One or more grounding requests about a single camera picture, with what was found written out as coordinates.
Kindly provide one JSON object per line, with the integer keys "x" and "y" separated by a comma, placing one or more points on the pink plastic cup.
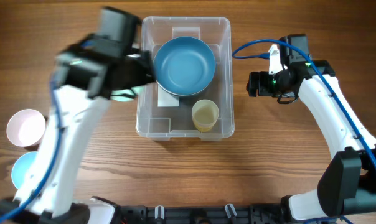
{"x": 26, "y": 128}

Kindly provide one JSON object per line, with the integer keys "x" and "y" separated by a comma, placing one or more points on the light blue plastic cup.
{"x": 20, "y": 168}

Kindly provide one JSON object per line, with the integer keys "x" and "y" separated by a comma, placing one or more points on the dark blue bowl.
{"x": 184, "y": 66}

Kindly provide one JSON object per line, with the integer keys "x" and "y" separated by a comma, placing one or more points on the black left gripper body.
{"x": 143, "y": 69}

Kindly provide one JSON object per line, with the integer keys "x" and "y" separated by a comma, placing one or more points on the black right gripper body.
{"x": 254, "y": 83}

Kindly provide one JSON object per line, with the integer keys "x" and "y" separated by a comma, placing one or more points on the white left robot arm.
{"x": 80, "y": 89}

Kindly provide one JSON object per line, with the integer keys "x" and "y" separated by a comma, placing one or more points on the clear plastic storage container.
{"x": 163, "y": 123}

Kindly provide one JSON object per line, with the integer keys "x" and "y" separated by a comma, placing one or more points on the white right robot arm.
{"x": 348, "y": 186}

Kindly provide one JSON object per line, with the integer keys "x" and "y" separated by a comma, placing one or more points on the mint green plastic cup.
{"x": 127, "y": 95}

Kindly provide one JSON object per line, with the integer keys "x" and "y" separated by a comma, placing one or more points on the white label sticker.
{"x": 165, "y": 99}

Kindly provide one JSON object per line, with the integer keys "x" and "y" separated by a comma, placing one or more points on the yellow plastic cup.
{"x": 203, "y": 129}

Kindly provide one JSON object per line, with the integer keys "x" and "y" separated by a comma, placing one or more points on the cream plastic cup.
{"x": 205, "y": 113}

